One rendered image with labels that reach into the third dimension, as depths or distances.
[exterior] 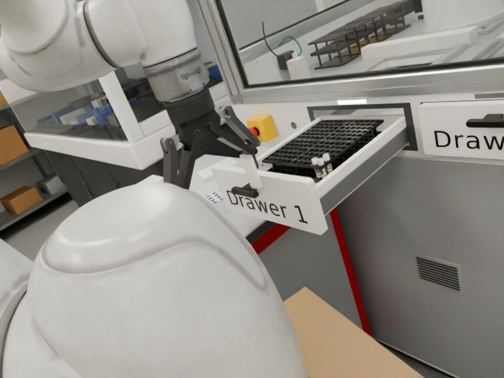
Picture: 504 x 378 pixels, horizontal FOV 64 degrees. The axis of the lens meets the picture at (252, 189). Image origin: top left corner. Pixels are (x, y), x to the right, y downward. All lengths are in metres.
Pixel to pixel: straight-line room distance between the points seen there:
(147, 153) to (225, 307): 1.32
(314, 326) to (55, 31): 0.50
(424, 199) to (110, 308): 0.87
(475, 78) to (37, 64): 0.72
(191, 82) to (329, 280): 0.78
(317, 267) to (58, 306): 0.95
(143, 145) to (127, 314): 1.32
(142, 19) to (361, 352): 0.50
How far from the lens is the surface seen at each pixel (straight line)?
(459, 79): 0.86
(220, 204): 1.05
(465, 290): 1.16
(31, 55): 0.65
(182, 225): 0.26
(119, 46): 0.63
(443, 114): 0.88
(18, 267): 0.39
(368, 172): 0.85
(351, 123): 0.98
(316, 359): 0.49
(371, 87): 0.96
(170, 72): 0.62
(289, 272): 1.08
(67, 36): 0.64
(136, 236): 0.25
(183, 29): 0.62
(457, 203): 1.00
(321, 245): 1.15
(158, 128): 1.57
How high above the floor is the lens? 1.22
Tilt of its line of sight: 24 degrees down
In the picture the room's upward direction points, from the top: 20 degrees counter-clockwise
